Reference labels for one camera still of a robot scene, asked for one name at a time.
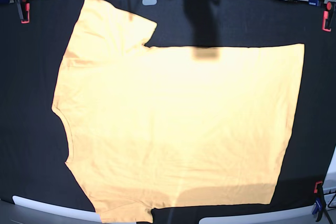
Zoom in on lower right red clamp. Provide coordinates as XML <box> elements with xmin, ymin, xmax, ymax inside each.
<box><xmin>312</xmin><ymin>180</ymin><xmax>326</xmax><ymax>222</ymax></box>

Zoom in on white right monitor edge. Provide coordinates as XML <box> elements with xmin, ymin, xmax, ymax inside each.
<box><xmin>199</xmin><ymin>205</ymin><xmax>315</xmax><ymax>224</ymax></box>

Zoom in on yellow t-shirt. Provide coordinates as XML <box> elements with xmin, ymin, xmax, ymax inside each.
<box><xmin>52</xmin><ymin>0</ymin><xmax>305</xmax><ymax>222</ymax></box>

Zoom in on left red black clamp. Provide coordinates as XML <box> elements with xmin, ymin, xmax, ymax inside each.
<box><xmin>15</xmin><ymin>0</ymin><xmax>30</xmax><ymax>24</ymax></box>

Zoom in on white left monitor edge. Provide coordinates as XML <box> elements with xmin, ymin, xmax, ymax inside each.
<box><xmin>12</xmin><ymin>196</ymin><xmax>102</xmax><ymax>223</ymax></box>

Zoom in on right upper red clamp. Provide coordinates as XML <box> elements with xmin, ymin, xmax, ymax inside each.
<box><xmin>322</xmin><ymin>2</ymin><xmax>335</xmax><ymax>32</ymax></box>

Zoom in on white monitor edge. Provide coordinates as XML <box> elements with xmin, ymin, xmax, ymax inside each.
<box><xmin>12</xmin><ymin>196</ymin><xmax>102</xmax><ymax>223</ymax></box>
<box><xmin>199</xmin><ymin>205</ymin><xmax>315</xmax><ymax>224</ymax></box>

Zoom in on black table cloth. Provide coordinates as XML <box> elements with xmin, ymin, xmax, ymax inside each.
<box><xmin>1</xmin><ymin>0</ymin><xmax>335</xmax><ymax>223</ymax></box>

